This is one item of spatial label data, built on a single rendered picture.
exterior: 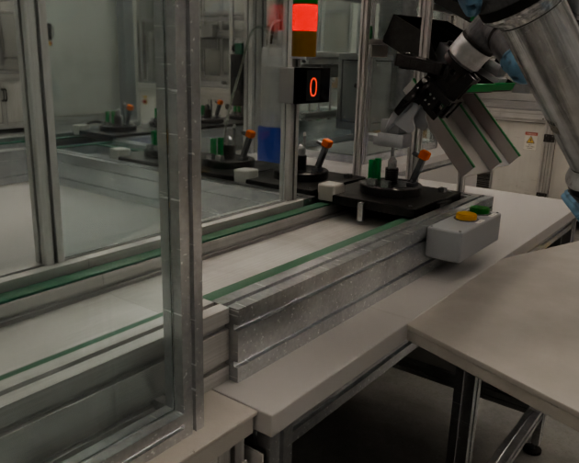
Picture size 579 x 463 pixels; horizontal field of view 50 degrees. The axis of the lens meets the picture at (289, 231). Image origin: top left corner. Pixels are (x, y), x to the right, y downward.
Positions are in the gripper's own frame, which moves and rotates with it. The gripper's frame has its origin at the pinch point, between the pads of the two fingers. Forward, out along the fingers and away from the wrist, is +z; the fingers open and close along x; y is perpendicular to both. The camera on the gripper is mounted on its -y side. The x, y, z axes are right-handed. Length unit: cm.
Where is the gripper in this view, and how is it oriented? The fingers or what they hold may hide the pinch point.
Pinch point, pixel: (392, 124)
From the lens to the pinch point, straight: 141.7
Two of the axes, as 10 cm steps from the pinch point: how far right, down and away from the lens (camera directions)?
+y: 5.9, 7.6, -2.6
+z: -5.3, 6.2, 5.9
